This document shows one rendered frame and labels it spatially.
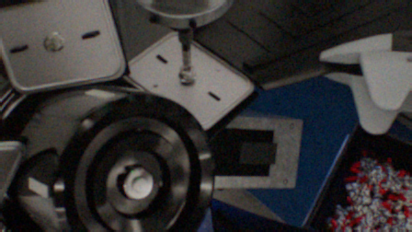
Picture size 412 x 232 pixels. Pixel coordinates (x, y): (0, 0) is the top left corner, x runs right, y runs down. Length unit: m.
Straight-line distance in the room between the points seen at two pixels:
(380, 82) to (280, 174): 0.22
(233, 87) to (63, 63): 0.13
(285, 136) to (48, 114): 0.31
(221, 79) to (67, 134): 0.15
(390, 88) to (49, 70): 0.25
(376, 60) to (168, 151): 0.18
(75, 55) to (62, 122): 0.06
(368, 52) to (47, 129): 0.24
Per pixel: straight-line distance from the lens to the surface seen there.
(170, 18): 0.43
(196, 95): 0.53
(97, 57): 0.48
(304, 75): 0.55
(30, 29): 0.50
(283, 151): 0.73
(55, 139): 0.45
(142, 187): 0.46
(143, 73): 0.54
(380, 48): 0.54
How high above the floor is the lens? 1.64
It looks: 59 degrees down
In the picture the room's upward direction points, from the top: 1 degrees counter-clockwise
